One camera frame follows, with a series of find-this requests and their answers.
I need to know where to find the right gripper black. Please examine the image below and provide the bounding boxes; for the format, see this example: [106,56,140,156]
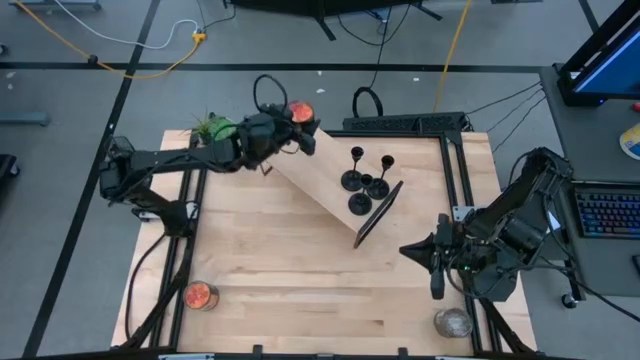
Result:
[398,214,466,300]

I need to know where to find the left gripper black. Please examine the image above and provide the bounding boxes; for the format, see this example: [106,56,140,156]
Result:
[259,101,321,156]

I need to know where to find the orange candle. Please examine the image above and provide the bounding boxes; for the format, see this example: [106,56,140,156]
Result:
[287,99,317,126]
[182,280,221,312]

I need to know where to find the black metal candlestick holder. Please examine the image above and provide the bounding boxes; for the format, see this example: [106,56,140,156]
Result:
[366,154,396,201]
[340,145,365,193]
[347,172,375,217]

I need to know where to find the green plant in white pot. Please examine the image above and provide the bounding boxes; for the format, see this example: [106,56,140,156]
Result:
[189,110,239,147]

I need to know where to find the black perforated metal box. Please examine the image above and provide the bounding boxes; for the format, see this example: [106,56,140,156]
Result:
[342,111,471,134]

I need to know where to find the black stand with legs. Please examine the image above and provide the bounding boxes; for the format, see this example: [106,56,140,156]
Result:
[224,0,444,42]

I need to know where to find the backlit black keyboard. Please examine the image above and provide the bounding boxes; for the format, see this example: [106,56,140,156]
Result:
[574,188,640,240]

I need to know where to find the grey desk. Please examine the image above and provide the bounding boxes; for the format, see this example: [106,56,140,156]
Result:
[537,64,640,301]

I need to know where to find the yellow blue round pad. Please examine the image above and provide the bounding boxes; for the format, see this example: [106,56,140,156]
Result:
[618,123,640,161]

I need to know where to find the black monitor with blue screen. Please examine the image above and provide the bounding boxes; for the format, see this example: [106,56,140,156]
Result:
[557,0,640,107]

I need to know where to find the grey metal base bar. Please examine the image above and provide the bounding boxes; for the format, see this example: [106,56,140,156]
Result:
[0,112,51,127]

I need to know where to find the black floor object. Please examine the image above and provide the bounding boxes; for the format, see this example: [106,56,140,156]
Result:
[0,153,21,182]

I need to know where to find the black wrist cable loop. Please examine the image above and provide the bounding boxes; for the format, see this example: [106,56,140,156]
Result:
[252,73,290,115]

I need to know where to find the wooden shelf with black frame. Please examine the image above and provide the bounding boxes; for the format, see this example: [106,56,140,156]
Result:
[259,127,405,250]

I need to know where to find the black coiled cable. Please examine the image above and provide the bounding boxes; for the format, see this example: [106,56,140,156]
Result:
[351,0,396,120]

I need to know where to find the black aluminium table frame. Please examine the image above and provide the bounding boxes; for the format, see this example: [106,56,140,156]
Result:
[119,127,539,360]

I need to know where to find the yellow floor cable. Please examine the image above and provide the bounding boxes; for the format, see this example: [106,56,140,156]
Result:
[13,0,209,80]
[431,0,474,114]

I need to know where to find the thin black cable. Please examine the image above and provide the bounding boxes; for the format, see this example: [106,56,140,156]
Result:
[486,88,545,133]
[467,81,544,116]
[491,96,547,154]

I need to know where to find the white floor cable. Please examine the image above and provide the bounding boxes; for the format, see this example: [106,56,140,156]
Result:
[53,0,201,51]

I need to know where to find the long black arm cable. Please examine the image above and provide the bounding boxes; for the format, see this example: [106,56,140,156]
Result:
[123,232,170,344]

